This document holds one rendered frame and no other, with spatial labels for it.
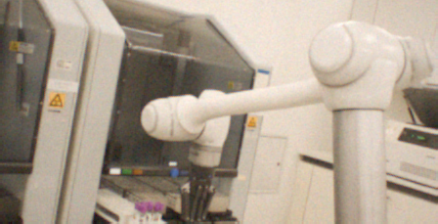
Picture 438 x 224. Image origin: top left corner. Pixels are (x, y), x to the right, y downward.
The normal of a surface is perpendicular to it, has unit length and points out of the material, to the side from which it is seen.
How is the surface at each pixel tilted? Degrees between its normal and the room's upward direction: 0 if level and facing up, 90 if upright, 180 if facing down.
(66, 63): 90
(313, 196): 90
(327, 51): 84
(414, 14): 90
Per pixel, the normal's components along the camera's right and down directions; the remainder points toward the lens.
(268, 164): 0.65, 0.16
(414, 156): -0.76, -0.11
